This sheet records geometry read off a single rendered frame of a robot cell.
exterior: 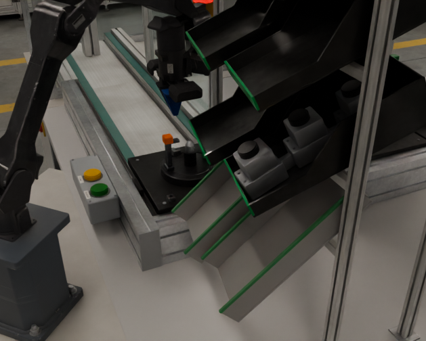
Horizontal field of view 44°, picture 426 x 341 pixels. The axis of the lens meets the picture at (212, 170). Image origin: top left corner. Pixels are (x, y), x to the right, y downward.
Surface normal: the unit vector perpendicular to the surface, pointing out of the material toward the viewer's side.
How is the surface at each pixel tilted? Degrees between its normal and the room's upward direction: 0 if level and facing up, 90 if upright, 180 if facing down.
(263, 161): 87
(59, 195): 0
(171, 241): 90
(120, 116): 0
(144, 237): 90
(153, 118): 0
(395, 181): 90
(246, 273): 45
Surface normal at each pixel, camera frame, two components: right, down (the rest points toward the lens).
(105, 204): 0.40, 0.48
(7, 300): -0.38, 0.49
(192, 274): 0.00, -0.85
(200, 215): -0.69, -0.51
